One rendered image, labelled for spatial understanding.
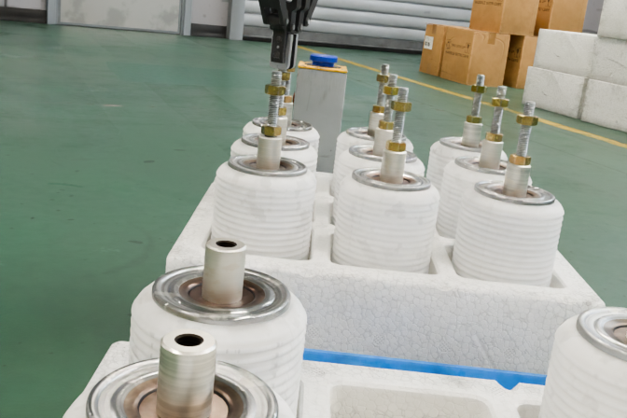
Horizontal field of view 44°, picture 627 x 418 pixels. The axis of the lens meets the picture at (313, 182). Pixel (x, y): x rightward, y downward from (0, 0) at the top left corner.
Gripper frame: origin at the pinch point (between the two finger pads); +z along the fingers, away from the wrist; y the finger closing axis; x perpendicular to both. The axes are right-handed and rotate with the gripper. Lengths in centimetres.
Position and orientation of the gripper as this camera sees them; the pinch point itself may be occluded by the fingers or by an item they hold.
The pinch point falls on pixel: (284, 49)
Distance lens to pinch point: 83.5
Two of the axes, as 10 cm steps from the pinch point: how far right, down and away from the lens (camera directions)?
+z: -1.1, 9.6, 2.5
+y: -3.8, 1.9, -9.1
